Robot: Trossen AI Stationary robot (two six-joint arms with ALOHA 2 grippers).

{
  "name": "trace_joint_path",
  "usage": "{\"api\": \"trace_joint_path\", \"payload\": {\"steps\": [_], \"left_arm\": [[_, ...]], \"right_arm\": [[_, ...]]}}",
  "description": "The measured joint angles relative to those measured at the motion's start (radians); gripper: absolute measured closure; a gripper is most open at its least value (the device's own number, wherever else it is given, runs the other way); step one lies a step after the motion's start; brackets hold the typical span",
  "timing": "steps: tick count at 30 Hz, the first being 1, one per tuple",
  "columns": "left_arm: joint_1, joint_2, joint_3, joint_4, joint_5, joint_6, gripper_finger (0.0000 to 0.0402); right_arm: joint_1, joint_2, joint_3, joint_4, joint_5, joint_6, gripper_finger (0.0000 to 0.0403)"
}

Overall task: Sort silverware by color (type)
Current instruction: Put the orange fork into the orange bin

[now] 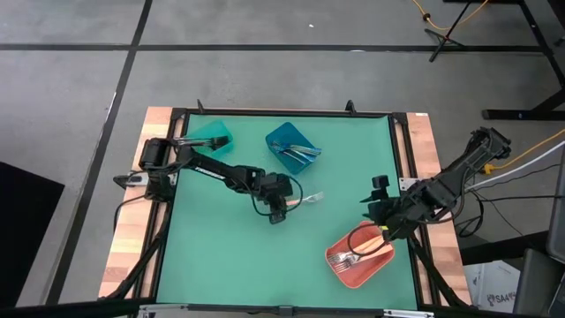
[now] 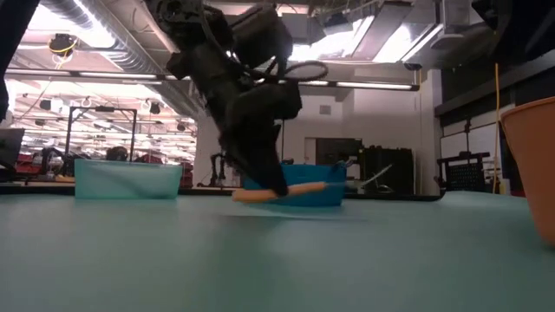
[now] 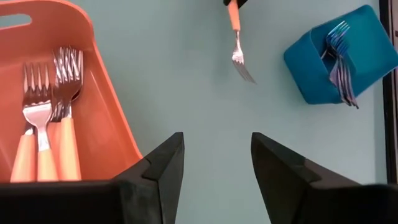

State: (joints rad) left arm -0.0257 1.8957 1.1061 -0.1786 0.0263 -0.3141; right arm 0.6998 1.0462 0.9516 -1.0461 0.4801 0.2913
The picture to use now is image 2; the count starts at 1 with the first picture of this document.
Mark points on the silver ventilation duct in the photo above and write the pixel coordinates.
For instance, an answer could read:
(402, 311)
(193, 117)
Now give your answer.
(130, 56)

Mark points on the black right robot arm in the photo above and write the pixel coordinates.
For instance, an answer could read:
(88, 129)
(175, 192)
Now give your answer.
(520, 26)

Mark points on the translucent teal plastic bin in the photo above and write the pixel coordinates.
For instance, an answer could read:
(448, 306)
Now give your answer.
(128, 178)

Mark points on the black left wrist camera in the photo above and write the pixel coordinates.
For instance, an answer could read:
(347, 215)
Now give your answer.
(264, 34)

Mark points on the blue plastic bin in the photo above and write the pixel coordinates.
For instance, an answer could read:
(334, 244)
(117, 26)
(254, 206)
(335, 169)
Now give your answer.
(321, 173)

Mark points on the black metal rig frame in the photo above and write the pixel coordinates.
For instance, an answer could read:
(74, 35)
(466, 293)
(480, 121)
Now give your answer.
(283, 143)
(86, 108)

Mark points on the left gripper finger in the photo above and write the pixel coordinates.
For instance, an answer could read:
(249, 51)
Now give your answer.
(269, 169)
(236, 156)

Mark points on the long ceiling light strip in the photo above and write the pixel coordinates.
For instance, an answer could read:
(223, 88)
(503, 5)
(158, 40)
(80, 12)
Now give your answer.
(373, 85)

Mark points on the person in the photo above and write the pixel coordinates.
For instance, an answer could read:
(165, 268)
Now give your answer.
(118, 154)

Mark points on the black background robot arm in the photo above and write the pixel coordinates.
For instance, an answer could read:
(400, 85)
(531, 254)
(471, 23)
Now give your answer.
(217, 169)
(65, 160)

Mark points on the black cabinet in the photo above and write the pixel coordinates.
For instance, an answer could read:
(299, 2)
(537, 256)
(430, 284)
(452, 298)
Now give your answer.
(390, 169)

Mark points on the orange plastic bin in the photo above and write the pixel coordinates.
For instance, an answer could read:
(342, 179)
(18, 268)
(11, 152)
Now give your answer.
(533, 173)

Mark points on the green table mat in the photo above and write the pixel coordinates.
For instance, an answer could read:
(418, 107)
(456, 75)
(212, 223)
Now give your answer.
(303, 268)

